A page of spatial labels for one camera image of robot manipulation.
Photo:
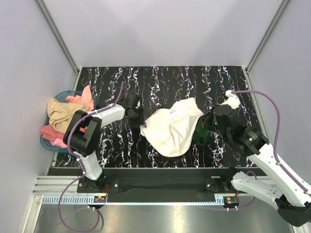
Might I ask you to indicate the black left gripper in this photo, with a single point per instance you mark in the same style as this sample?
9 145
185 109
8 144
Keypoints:
140 121

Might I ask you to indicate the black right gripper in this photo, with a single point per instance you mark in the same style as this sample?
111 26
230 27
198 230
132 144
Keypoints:
206 120

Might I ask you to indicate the cream and green t-shirt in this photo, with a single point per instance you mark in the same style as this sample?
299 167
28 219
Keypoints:
172 131

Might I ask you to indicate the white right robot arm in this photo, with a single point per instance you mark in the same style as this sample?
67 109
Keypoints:
290 195

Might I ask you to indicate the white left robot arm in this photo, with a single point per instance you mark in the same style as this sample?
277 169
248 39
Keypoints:
84 131

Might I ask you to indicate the beige t-shirt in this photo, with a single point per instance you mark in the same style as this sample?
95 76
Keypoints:
60 114

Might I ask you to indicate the teal laundry basket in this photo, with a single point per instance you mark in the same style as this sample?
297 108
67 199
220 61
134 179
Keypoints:
61 97

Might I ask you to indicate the pink t-shirt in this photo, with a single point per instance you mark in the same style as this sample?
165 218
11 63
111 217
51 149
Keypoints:
55 137

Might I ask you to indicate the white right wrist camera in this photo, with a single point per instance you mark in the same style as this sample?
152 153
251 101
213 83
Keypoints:
232 100

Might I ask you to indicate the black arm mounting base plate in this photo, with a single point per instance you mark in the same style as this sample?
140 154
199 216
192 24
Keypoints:
161 183

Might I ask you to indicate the grey slotted cable duct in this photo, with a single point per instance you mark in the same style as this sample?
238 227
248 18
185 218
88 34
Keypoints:
116 200

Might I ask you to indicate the right aluminium frame post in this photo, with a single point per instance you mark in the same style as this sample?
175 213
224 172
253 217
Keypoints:
272 26

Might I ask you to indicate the aluminium frame post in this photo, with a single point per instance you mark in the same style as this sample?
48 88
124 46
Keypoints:
60 41
272 26

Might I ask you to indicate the left aluminium frame post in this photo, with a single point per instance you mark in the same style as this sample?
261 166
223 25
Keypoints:
60 41

